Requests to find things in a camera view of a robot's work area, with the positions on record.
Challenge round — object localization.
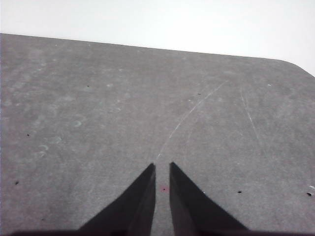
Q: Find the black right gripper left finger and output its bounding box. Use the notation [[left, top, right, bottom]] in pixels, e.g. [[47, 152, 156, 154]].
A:
[[78, 163, 157, 233]]

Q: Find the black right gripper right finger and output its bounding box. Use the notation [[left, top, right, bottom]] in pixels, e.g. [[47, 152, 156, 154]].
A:
[[169, 161, 248, 233]]

